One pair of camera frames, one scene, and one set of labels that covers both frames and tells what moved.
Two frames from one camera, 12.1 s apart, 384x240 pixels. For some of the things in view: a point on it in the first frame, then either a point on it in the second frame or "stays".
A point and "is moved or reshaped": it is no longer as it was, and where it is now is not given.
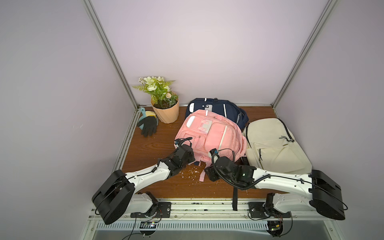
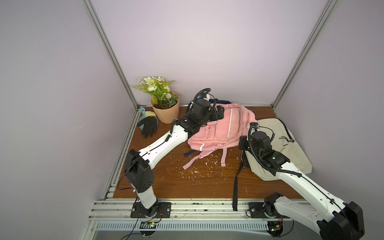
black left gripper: (191, 157) -> (219, 114)
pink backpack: (205, 131) is moved or reshaped
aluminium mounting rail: (218, 210) stays
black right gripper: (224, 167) -> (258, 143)
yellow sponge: (150, 113) stays
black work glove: (150, 126) stays
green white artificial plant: (159, 89) stays
